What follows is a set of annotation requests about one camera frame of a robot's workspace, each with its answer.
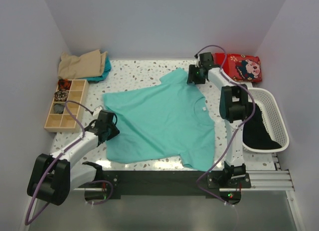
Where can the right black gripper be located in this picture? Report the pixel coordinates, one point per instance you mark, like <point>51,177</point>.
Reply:
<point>191,77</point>

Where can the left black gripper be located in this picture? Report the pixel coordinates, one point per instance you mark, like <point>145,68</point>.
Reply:
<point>115,132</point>

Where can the mint green t shirt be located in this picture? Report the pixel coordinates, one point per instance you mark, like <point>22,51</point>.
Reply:
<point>169,119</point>

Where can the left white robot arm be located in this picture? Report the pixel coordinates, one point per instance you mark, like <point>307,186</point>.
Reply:
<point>54,175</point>

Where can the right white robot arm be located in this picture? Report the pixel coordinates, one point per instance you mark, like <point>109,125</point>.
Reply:
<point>233,109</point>

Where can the red cartoon print cloth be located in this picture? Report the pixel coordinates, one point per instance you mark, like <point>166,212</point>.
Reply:
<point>240,67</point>

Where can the teal folded t shirt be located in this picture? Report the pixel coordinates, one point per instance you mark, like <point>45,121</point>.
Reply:
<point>106,69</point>

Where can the wooden compartment tray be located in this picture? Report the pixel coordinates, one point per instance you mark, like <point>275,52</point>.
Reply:
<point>73,109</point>

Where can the grey scrunchie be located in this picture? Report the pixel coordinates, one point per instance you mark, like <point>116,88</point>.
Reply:
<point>58,108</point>

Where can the patterned brown scrunchie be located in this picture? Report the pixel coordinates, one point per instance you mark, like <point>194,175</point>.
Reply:
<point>60,96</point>

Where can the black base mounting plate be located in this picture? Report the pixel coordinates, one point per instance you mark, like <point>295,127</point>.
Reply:
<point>168,183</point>

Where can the red black scrunchie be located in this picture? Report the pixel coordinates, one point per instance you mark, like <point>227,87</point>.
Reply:
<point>64,84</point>

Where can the beige folded t shirt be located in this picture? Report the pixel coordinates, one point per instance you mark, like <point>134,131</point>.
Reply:
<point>91,64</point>

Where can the black t shirt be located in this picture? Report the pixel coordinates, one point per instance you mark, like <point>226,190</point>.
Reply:
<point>255,134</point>

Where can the white plastic laundry basket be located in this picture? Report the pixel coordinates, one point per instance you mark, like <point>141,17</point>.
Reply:
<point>272,120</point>

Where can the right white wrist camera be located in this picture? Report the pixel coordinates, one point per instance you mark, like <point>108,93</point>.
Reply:
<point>198,62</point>

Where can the aluminium frame rail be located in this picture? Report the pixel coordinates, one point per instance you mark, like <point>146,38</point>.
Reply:
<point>272,180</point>

